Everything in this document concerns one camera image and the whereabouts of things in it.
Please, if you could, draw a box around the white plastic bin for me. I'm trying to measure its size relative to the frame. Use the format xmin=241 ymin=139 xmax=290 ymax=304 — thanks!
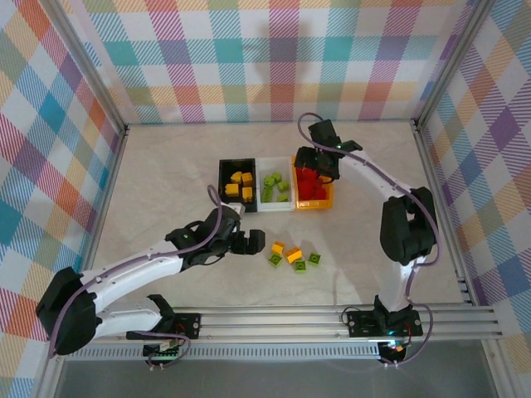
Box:
xmin=254 ymin=156 xmax=297 ymax=212

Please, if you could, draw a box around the orange plastic bin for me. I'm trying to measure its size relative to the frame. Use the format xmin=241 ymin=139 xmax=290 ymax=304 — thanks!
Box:
xmin=290 ymin=154 xmax=336 ymax=211

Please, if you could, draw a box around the black plastic bin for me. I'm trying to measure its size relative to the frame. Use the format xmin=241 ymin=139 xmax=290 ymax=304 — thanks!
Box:
xmin=218 ymin=158 xmax=259 ymax=215

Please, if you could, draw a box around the small controller board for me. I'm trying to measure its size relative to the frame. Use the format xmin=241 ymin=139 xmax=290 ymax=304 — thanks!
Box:
xmin=143 ymin=342 xmax=184 ymax=360
xmin=378 ymin=341 xmax=407 ymax=358

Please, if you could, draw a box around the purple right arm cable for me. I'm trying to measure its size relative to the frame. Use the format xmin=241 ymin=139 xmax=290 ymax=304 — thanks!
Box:
xmin=297 ymin=111 xmax=441 ymax=368

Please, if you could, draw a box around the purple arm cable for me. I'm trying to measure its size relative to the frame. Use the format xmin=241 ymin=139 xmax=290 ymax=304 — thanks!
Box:
xmin=297 ymin=111 xmax=441 ymax=368
xmin=46 ymin=185 xmax=227 ymax=370

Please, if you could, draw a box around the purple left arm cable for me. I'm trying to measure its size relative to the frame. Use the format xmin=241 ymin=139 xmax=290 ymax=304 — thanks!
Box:
xmin=46 ymin=185 xmax=227 ymax=370

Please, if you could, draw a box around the aluminium mounting rail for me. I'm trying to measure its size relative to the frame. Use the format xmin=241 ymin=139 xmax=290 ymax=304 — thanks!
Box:
xmin=45 ymin=305 xmax=504 ymax=345

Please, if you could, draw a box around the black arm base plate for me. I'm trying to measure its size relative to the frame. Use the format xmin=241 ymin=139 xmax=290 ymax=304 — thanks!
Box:
xmin=345 ymin=308 xmax=425 ymax=338
xmin=125 ymin=312 xmax=202 ymax=342

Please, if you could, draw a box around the slotted grey cable duct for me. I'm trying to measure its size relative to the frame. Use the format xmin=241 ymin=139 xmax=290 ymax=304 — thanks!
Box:
xmin=65 ymin=341 xmax=383 ymax=362

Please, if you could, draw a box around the aluminium side rail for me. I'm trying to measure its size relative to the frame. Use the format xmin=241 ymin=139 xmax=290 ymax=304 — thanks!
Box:
xmin=71 ymin=124 xmax=130 ymax=291
xmin=412 ymin=119 xmax=479 ymax=307

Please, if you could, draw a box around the aluminium frame post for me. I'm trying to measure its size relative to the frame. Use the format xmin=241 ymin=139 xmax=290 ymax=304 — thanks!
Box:
xmin=413 ymin=0 xmax=497 ymax=130
xmin=43 ymin=0 xmax=130 ymax=134

